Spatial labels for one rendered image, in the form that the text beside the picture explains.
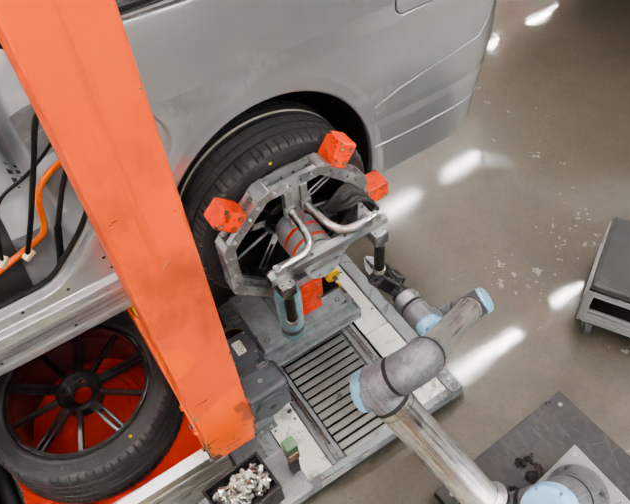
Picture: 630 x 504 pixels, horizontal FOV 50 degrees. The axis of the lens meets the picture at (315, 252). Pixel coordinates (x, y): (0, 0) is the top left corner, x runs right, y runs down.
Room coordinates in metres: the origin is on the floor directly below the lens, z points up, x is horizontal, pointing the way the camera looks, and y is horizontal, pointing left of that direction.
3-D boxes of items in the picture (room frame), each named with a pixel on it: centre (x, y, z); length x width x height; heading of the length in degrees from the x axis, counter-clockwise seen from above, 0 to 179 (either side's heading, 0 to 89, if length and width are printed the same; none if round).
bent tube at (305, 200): (1.39, -0.09, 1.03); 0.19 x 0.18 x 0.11; 28
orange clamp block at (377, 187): (1.61, -0.22, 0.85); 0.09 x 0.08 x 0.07; 118
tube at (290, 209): (1.30, 0.08, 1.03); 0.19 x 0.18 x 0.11; 28
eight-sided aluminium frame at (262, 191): (1.45, 0.06, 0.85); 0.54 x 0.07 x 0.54; 118
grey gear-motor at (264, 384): (1.27, 0.31, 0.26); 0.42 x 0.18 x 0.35; 28
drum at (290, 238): (1.39, 0.02, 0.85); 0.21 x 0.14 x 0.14; 28
